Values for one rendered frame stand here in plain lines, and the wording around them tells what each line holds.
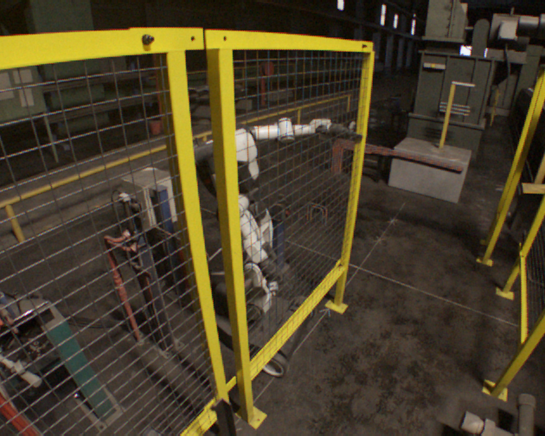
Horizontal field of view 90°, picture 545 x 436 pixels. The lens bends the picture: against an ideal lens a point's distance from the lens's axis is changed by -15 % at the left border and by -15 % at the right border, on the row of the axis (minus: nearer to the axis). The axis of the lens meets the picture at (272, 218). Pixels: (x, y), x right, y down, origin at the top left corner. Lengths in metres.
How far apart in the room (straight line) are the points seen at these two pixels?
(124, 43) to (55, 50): 0.14
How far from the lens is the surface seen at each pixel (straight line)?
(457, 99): 5.17
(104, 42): 0.73
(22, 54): 0.67
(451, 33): 5.19
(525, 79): 13.96
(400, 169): 4.70
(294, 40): 1.22
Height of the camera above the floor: 1.80
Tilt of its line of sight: 29 degrees down
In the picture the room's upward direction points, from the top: straight up
